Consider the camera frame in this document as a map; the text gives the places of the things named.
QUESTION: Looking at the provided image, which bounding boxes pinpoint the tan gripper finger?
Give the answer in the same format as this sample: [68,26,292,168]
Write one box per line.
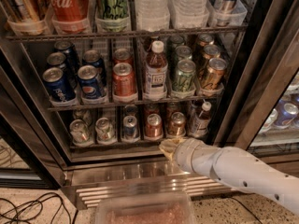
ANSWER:
[159,138,185,161]

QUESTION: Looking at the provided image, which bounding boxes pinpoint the red coke can front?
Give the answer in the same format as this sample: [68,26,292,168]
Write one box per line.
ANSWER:
[145,114,163,138]

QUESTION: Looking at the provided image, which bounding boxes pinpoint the red coke can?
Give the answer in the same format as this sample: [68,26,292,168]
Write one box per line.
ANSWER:
[145,114,163,138]
[144,104,160,116]

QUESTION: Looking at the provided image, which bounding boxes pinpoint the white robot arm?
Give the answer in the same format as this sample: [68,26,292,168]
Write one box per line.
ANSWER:
[159,138,299,215]

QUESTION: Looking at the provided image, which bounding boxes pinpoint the orange soda can bottom shelf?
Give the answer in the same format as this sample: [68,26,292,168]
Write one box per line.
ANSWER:
[167,112,186,136]

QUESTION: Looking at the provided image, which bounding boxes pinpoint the tea bottle bottom shelf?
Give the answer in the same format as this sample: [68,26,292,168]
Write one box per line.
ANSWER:
[189,102,211,138]

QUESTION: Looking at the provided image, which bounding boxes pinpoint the red coke can behind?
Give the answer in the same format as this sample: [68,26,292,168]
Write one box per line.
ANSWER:
[144,104,160,116]

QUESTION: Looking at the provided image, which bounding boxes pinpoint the blue can bottom shelf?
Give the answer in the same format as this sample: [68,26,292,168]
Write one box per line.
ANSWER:
[123,116,138,140]

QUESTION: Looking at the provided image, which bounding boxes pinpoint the silver can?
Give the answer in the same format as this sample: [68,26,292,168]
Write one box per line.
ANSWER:
[69,119,91,144]
[95,118,115,142]

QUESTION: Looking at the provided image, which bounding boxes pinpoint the green can front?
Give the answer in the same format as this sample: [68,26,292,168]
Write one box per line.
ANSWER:
[172,60,195,92]

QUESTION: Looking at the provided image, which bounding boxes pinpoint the red can middle shelf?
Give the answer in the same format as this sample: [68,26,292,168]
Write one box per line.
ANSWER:
[112,63,136,97]

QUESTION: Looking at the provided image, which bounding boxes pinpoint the gold can front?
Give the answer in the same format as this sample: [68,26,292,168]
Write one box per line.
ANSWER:
[200,58,227,90]

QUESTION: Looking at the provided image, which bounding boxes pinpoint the silver can bottom left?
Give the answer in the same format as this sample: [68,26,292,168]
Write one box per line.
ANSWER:
[69,119,91,144]

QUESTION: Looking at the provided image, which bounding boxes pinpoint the green can middle row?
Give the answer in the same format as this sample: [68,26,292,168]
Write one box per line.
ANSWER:
[174,45,192,64]

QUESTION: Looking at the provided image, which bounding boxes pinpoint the front right pepsi can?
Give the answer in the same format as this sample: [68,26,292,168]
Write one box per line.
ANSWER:
[78,65,106,99]

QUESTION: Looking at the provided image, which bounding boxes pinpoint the pepsi can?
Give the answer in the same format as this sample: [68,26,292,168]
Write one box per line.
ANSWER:
[78,65,106,99]
[47,51,77,89]
[42,67,76,102]
[82,49,107,85]

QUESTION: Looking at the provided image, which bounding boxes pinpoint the fridge glass door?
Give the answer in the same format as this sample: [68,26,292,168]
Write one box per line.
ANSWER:
[208,0,299,169]

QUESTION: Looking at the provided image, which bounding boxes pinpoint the rear red can middle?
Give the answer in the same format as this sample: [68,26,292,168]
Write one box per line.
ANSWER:
[113,48,134,65]

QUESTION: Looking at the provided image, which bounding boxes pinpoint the gold can middle row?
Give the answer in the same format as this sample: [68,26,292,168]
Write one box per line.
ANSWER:
[199,44,222,77]

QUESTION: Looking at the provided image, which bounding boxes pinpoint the rear right pepsi can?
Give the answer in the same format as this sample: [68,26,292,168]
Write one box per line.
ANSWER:
[82,49,107,85]

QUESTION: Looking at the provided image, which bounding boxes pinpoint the blue can behind door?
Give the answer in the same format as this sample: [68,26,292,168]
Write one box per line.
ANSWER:
[274,102,299,129]

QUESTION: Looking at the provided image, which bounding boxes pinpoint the front left pepsi can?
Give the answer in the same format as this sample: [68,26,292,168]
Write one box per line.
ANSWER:
[42,67,76,102]

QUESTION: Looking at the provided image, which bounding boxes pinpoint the rear left pepsi can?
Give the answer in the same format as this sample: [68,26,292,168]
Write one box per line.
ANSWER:
[47,51,77,89]

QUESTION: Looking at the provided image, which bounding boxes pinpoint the slim can top right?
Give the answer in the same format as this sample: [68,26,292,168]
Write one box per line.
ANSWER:
[214,0,238,27]

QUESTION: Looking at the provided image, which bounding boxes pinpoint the large coca cola can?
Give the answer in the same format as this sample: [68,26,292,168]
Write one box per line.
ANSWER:
[50,0,88,34]

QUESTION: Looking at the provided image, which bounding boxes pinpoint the gold can top shelf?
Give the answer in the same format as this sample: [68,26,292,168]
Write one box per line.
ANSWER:
[2,0,48,35]

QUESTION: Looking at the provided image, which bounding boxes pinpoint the clear plastic bin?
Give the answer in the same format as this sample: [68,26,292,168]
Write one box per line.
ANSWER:
[94,191,196,224]

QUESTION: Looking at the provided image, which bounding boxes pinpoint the tea bottle white cap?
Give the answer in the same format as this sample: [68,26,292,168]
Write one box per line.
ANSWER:
[144,40,168,94]

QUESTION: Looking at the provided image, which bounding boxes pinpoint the clear water bottle right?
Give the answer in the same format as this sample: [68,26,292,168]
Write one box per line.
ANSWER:
[168,0,209,29]

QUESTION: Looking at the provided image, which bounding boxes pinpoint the clear water bottle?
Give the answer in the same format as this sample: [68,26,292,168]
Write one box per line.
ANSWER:
[168,0,209,29]
[135,0,170,32]

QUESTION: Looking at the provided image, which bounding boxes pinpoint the clear water bottle left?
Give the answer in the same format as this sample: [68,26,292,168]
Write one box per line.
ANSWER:
[135,0,170,32]

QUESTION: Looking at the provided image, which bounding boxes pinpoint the black floor cable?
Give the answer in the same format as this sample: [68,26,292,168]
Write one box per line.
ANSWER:
[0,191,78,224]

